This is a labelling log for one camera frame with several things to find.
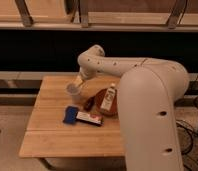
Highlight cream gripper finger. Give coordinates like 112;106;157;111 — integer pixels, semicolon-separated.
74;76;84;88

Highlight translucent ceramic cup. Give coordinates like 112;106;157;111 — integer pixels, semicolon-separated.
66;83;82;104

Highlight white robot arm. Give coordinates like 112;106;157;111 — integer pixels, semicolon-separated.
78;45;189;171

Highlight brown round plate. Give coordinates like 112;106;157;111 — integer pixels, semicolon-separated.
95;88;117;116

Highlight small dark brown object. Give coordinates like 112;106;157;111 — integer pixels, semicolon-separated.
83;96;95;111

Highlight blue and white box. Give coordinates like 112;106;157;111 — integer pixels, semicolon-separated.
63;106;103;126

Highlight white bottle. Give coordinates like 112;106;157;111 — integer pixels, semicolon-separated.
100;83;116;113

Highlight wooden table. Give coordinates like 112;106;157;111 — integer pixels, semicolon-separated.
19;75;124;158

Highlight black cables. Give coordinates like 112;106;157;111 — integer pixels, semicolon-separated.
175;64;198;171

